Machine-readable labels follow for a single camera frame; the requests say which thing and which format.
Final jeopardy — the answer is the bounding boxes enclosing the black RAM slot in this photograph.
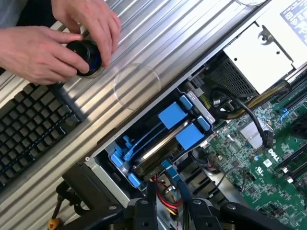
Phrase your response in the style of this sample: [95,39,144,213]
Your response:
[286,165,307,185]
[273,149,307,174]

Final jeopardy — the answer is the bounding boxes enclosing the green motherboard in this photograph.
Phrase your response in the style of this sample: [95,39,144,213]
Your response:
[206,83,307,230]

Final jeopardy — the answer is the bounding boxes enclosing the black keyboard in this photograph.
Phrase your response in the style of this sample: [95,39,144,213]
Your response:
[0,82,83,187]

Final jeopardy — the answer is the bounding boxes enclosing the black angled plug wire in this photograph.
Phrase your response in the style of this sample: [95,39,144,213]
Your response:
[210,87,274,149]

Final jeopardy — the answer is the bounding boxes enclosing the open PC case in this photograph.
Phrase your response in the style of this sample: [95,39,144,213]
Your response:
[61,0,307,230]

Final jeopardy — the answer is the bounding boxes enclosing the person's right hand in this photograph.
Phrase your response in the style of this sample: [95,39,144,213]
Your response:
[0,25,90,86]

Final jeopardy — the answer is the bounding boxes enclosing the black clamp yellow trigger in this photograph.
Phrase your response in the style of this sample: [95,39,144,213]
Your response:
[47,179,80,230]

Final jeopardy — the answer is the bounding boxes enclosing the black fan shroud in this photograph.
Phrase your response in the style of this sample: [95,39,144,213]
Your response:
[178,165,226,202]

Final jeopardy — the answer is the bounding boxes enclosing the thin black red wire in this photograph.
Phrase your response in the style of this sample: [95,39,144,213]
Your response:
[236,165,255,193]

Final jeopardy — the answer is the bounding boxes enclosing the silver finned heat sink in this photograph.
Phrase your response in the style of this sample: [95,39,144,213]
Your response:
[239,120,265,150]

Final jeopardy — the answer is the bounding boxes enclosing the yellow wires with white plug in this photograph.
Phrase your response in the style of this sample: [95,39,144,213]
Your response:
[193,87,213,110]

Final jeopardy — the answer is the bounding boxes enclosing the person's left hand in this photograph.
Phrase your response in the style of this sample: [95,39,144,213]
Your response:
[51,0,122,69]

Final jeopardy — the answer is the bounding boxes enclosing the black expansion slot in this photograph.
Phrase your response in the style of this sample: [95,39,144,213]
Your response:
[284,92,307,111]
[275,82,307,103]

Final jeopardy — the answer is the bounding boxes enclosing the hard drive in blue caddy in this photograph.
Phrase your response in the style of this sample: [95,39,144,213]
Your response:
[83,90,216,208]

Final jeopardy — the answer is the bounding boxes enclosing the blue disk carrier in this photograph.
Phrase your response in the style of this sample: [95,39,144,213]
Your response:
[108,95,193,168]

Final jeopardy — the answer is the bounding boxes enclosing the silver power supply with label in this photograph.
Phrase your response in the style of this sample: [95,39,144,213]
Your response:
[203,0,307,96]

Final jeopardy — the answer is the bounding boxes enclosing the clear round plastic disc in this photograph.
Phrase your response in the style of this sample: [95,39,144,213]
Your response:
[113,62,161,111]
[236,0,269,8]

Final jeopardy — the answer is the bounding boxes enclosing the black yellow sleeved wire bundle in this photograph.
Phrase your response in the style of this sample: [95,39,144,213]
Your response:
[215,80,292,120]

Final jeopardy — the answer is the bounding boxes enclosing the blue board connector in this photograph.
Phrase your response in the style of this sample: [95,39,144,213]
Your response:
[277,107,289,123]

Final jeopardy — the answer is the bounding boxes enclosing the person trunk grey shirt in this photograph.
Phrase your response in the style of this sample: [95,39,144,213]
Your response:
[0,0,58,29]

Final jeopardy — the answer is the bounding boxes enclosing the black front panel wires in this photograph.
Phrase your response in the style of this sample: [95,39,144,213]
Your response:
[191,147,218,172]

